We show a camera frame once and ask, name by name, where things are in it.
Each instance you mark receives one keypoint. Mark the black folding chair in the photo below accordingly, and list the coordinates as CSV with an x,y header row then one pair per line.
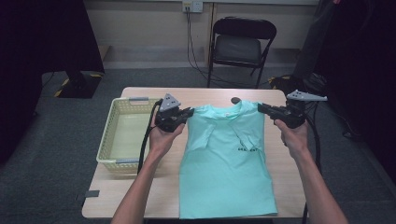
x,y
238,46

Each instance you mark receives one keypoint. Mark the grey hanging cover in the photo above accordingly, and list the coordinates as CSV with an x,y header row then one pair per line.
x,y
313,40

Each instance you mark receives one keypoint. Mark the pale green plastic basket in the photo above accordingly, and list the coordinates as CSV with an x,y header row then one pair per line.
x,y
124,137

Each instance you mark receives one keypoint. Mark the person's left hand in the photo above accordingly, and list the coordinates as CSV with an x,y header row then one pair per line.
x,y
163,140

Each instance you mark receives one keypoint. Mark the person's right hand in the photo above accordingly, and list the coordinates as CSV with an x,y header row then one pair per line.
x,y
294,140

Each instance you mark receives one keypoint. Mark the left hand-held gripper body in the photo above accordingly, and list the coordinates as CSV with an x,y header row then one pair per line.
x,y
169,118

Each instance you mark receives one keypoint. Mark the dark round table grommet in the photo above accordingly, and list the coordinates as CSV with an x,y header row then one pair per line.
x,y
235,100

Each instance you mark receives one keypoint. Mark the grey table bracket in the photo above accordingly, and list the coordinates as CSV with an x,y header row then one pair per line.
x,y
90,194

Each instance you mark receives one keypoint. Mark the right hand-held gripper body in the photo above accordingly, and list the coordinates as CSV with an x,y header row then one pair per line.
x,y
294,113

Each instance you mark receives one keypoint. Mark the white wall socket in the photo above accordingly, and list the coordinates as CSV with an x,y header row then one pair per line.
x,y
192,6

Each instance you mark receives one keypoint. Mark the teal t-shirt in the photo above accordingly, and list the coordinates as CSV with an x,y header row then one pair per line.
x,y
224,168

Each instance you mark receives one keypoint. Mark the black curtain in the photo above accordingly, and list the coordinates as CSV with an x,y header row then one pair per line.
x,y
40,46
367,62

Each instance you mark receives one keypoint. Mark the black stand base yellow tape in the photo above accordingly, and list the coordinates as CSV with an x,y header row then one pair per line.
x,y
79,87
286,85

